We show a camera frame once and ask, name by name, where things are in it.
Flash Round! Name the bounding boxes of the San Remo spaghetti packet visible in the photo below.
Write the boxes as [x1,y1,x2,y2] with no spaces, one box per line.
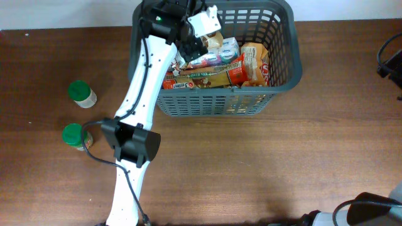
[162,53,249,90]

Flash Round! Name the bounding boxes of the orange brown snack bag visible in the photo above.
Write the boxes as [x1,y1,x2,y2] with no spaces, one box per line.
[241,42,269,87]

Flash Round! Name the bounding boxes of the green lid jar cream contents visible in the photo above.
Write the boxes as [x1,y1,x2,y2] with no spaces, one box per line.
[67,80,97,109]

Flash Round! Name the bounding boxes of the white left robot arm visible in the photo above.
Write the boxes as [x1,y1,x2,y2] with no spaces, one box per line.
[101,1,221,225]

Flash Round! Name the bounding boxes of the green lid jar labelled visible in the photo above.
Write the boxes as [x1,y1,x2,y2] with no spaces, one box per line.
[62,124,94,151]

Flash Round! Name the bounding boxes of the brown paper snack bag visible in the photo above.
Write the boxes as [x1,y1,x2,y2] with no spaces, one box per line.
[168,30,224,76]

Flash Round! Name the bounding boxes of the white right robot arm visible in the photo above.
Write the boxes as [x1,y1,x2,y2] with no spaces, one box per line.
[295,184,401,226]

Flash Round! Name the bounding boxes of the grey plastic laundry basket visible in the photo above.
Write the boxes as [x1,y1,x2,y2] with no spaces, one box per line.
[128,0,303,117]

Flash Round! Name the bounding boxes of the Kleenex tissue multipack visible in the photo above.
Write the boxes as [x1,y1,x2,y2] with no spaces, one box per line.
[184,37,240,70]

